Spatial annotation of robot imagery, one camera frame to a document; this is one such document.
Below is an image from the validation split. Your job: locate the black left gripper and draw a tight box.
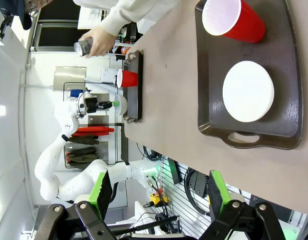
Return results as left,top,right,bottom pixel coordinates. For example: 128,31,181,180
95,100,120,111

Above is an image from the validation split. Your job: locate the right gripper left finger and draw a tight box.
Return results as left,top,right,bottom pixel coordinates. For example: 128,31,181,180
35,170,135,240

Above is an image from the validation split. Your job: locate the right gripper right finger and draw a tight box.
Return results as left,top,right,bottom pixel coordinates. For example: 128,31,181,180
200,169,287,240

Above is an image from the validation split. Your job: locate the white bowl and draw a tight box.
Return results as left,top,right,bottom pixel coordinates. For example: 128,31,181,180
114,93,129,117
222,60,275,124

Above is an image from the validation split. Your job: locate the red plastic cup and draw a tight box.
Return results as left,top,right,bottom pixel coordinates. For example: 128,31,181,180
116,68,139,89
201,0,267,44

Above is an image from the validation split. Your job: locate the black patterned drink can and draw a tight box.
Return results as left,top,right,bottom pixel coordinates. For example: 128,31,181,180
73,36,95,58

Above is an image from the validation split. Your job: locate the person's right forearm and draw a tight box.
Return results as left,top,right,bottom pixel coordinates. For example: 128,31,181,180
98,0,181,38

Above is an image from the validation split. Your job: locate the person's right hand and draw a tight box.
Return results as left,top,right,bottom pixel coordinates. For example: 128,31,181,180
78,25,118,59

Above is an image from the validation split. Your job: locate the brown plastic tray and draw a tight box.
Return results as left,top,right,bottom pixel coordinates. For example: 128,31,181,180
194,0,305,151
122,49,144,124

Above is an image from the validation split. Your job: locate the white box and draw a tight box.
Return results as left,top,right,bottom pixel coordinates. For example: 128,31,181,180
100,67,119,85

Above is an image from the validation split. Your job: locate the red folded cloth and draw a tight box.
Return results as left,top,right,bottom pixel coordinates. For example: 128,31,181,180
71,126,115,137

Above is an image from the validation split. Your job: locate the blue small object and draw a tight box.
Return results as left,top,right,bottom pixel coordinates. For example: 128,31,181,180
69,88,84,99

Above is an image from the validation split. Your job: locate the olive folded cloth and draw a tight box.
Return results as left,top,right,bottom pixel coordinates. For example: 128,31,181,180
68,134,100,146
65,146,100,165

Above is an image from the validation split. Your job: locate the black power brick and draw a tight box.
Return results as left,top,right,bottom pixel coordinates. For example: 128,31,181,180
188,170,210,199

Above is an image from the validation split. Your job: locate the grey metal plate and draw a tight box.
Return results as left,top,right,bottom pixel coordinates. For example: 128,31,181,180
53,65,88,93

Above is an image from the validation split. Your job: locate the black thin rod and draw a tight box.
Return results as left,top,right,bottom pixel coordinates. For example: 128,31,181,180
113,215,180,236

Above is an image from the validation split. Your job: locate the yellow emergency stop box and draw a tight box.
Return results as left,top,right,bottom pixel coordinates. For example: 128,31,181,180
149,192,169,208

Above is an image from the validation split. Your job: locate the person in cream sweater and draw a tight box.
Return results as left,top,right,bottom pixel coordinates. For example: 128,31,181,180
73,0,134,11

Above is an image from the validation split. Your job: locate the person with dark cap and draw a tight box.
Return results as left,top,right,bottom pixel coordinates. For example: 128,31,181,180
18,0,48,31

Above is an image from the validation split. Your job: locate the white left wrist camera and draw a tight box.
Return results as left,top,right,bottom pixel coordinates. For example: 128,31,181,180
78,90,98,116

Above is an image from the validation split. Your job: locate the black shelf frame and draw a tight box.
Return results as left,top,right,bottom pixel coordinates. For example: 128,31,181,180
63,81,125,170

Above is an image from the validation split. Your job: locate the black looped cable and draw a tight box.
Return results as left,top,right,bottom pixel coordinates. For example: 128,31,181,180
184,167,212,216

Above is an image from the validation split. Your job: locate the black cable coil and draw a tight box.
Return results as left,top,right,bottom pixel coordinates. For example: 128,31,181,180
137,143,162,162

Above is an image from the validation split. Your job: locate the white slotted wall panel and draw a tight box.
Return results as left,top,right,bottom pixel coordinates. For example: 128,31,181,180
157,158,215,231

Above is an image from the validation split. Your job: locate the black mounted camera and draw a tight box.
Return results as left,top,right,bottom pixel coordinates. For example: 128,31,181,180
0,7,14,40

